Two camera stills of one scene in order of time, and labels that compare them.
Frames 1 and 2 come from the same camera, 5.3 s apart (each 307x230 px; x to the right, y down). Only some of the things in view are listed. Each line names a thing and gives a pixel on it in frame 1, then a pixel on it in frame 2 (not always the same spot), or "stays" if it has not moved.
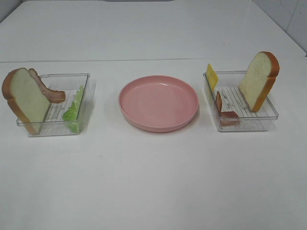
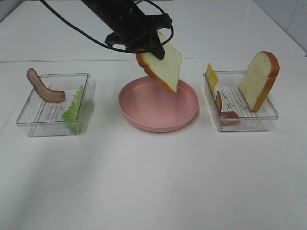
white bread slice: (26, 98) to (166, 71)
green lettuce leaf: (70, 117) stays
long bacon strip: (53, 96) stays
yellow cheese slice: (212, 77) stays
